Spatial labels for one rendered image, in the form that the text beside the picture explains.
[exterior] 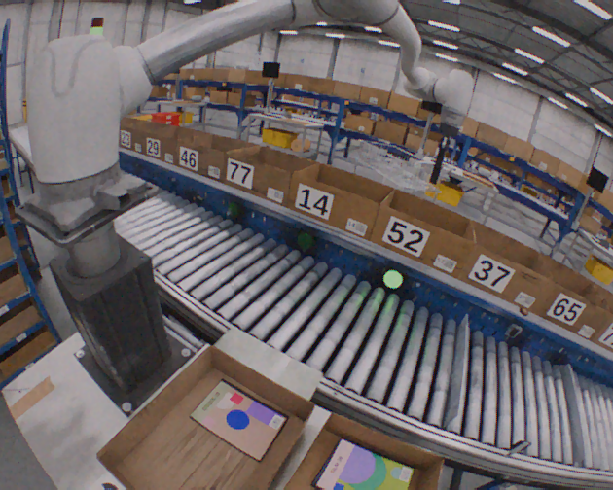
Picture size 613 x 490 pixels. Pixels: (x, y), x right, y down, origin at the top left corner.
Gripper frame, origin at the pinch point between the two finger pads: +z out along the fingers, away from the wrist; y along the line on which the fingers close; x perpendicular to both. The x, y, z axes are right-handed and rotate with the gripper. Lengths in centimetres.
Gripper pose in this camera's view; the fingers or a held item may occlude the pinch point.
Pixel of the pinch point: (435, 175)
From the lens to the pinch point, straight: 111.7
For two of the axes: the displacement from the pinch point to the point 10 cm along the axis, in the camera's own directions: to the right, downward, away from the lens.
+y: -5.2, 3.7, -7.7
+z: -1.6, 8.4, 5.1
